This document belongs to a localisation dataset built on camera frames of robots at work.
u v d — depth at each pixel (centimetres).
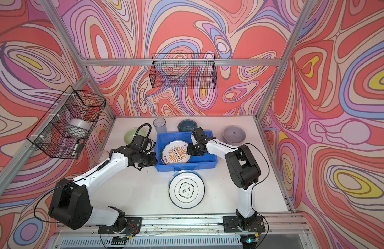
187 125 110
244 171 51
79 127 70
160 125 96
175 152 96
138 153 65
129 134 103
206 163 95
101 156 98
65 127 69
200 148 72
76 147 72
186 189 84
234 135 107
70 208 41
